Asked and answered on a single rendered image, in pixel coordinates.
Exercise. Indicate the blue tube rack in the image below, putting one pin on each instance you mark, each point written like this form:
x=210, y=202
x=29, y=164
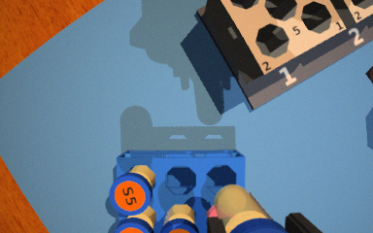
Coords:
x=180, y=178

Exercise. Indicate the conical tube with pink liquid and blue cap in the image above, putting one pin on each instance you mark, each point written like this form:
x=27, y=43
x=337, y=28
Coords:
x=211, y=212

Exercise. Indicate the light blue bench mat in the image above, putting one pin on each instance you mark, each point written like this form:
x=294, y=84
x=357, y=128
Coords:
x=147, y=75

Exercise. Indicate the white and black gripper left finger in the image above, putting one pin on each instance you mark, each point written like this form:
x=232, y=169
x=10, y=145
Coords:
x=215, y=225

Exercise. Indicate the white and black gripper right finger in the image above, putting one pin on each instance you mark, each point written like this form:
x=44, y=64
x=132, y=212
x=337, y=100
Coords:
x=298, y=223

